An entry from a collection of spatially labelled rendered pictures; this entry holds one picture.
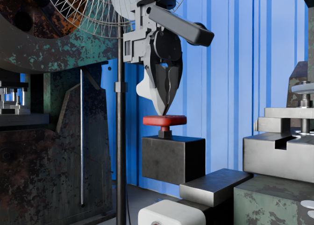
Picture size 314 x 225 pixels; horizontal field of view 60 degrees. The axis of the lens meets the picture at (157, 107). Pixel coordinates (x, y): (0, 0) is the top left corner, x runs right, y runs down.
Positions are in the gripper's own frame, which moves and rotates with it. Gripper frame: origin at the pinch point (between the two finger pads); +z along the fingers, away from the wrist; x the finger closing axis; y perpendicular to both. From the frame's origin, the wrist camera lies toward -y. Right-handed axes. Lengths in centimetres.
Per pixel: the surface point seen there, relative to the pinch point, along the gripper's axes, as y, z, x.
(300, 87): -21.3, -3.1, -1.6
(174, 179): -4.5, 11.0, 3.1
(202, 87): 76, -12, -132
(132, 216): 103, 76, -88
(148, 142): 1.2, 5.7, 3.0
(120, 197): 53, 37, -35
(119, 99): 53, -2, -35
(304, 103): -17.0, -0.9, -21.8
